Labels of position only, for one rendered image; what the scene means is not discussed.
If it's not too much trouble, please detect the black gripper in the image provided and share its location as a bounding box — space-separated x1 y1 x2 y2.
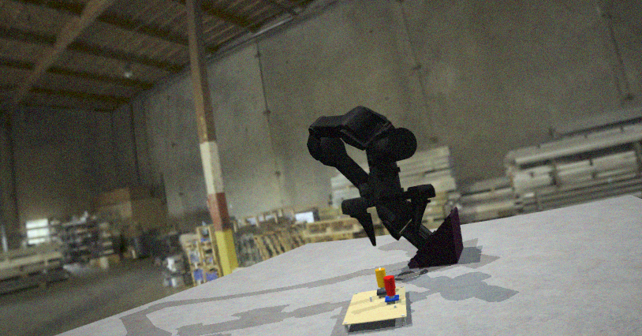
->
342 163 436 246

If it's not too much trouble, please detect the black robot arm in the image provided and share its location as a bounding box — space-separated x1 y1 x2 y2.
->
307 106 435 254

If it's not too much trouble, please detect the beige circuit board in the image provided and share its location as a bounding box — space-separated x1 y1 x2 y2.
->
342 268 407 333

